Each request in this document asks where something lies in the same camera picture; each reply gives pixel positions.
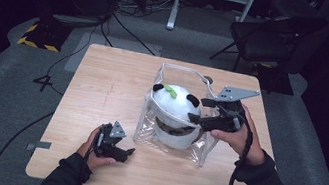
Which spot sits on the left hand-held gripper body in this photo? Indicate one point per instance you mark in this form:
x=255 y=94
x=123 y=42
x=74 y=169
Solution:
x=107 y=142

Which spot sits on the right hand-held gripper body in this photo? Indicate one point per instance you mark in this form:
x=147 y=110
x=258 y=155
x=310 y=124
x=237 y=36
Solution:
x=231 y=117

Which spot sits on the clear plastic zipper bag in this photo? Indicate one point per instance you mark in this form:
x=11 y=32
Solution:
x=145 y=133

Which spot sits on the white panda plush toy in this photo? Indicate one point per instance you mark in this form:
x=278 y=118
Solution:
x=173 y=106

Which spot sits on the person's left hand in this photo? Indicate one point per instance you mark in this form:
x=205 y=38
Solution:
x=89 y=156

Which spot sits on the person's right hand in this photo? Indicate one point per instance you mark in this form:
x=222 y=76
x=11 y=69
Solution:
x=239 y=140

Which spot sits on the grey tape strip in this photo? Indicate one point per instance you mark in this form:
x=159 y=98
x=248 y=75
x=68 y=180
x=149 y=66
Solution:
x=40 y=145

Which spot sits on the black folding chair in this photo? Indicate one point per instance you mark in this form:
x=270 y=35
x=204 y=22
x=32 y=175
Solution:
x=263 y=38

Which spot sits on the black tape floor mark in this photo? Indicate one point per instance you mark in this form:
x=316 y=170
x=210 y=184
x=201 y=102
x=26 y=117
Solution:
x=44 y=81

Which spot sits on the yellow black striped mat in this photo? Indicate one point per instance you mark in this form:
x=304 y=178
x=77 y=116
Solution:
x=38 y=44

